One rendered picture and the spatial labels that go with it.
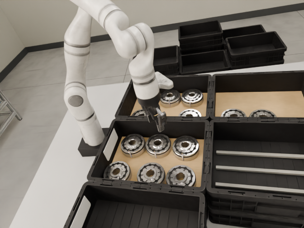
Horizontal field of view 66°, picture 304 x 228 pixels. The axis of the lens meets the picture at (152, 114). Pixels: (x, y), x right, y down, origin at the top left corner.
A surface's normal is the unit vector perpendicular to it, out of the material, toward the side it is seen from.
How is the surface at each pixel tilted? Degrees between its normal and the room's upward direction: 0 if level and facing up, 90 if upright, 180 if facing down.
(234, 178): 0
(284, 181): 0
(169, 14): 90
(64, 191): 0
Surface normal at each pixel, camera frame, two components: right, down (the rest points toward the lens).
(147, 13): -0.07, 0.69
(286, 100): -0.19, -0.72
